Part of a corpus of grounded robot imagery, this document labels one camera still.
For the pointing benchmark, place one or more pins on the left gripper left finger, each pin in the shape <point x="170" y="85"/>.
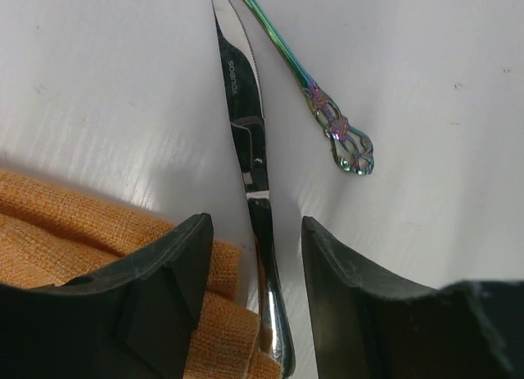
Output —
<point x="133" y="318"/>

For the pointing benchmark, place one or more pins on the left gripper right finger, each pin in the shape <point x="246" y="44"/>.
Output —
<point x="369" y="322"/>

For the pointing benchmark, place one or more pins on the silver table knife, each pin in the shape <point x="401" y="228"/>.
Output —
<point x="246" y="117"/>

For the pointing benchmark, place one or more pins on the copper bowl spoon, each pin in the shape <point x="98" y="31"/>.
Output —
<point x="352" y="149"/>

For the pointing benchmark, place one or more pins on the orange cloth napkin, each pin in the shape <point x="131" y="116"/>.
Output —
<point x="51" y="235"/>

